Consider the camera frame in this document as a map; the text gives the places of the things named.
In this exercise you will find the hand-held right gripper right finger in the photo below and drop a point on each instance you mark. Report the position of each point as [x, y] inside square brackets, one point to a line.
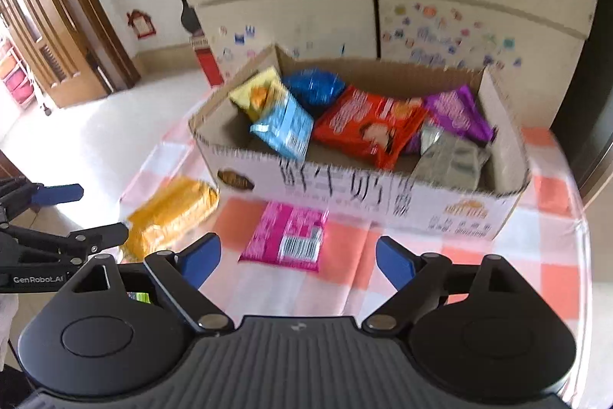
[395, 263]

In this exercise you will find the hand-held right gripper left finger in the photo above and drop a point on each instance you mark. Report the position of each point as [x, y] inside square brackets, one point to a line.
[201, 260]

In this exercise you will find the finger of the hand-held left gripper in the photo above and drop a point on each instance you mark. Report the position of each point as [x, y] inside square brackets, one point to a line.
[52, 193]
[100, 236]

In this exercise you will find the orange-yellow snack packet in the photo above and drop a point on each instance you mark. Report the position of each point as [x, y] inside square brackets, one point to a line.
[167, 212]

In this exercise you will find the green snack packet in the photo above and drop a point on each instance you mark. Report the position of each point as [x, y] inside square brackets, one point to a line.
[139, 297]

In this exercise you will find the white printed cardboard box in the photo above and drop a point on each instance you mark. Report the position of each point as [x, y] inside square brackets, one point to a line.
[359, 198]

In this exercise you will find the pink snack packet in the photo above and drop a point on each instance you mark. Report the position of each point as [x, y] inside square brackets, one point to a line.
[282, 236]

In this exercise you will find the silver snack packet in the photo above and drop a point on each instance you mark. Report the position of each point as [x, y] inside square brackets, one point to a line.
[450, 164]

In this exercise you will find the red snack packet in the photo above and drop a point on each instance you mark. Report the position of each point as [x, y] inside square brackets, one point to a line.
[364, 126]

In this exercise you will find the light blue snack packet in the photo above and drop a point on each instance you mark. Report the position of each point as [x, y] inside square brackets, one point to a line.
[285, 128]

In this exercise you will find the purple snack packet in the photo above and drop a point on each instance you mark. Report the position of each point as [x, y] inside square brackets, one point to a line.
[457, 112]

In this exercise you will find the pale yellow snack packet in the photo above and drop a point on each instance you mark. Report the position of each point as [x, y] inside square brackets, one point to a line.
[256, 95]

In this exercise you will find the dark blue snack packet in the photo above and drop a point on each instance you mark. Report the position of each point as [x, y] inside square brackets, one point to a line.
[313, 88]

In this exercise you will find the red white checked tablecloth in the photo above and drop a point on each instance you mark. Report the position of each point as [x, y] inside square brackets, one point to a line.
[479, 265]

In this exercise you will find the colourful drawer rack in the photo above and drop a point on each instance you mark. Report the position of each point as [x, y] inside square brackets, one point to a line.
[17, 78]

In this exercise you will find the brown wooden door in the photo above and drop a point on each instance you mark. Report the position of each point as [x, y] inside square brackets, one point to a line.
[57, 30]

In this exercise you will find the red gift box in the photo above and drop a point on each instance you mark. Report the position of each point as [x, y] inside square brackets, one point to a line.
[208, 64]

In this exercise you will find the red house wall sticker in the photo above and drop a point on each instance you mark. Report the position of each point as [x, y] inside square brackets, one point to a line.
[141, 25]

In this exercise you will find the grey door frame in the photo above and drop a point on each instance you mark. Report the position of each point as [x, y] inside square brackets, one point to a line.
[594, 102]

